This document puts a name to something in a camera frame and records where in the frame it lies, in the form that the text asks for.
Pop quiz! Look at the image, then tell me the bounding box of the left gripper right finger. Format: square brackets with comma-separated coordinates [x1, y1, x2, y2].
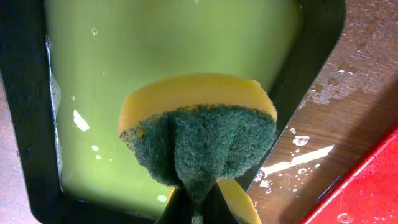
[202, 183, 239, 224]

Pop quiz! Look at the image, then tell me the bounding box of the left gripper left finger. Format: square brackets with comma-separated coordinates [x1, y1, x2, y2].
[155, 188, 193, 224]

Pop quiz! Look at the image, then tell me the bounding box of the yellow green sponge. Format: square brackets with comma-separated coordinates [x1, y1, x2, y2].
[119, 73, 277, 223]

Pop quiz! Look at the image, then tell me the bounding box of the red plastic tray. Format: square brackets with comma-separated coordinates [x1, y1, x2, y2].
[299, 124, 397, 224]

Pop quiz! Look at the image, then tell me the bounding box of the green soapy water tray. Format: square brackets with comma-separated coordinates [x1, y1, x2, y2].
[1, 0, 346, 223]

